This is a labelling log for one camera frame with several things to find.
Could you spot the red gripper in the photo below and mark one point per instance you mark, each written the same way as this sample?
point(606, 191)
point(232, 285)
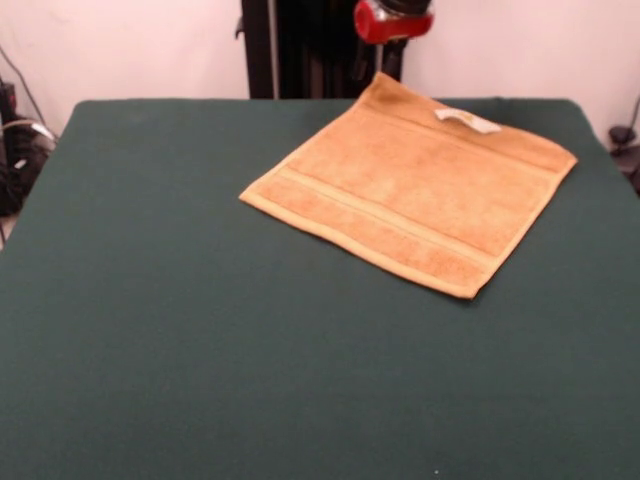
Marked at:
point(390, 27)

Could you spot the tan terry towel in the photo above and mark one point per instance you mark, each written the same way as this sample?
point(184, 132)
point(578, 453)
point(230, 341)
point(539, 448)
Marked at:
point(410, 190)

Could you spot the dark green table cloth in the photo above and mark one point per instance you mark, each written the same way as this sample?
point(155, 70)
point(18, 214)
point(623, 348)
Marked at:
point(200, 325)

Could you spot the black equipment bundle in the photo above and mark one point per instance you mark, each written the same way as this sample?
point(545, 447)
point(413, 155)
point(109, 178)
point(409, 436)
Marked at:
point(20, 170)

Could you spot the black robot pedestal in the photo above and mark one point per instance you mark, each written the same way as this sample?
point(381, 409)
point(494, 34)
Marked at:
point(310, 60)

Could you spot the black wall plug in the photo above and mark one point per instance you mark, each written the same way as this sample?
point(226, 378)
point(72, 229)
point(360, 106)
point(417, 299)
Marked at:
point(8, 95)

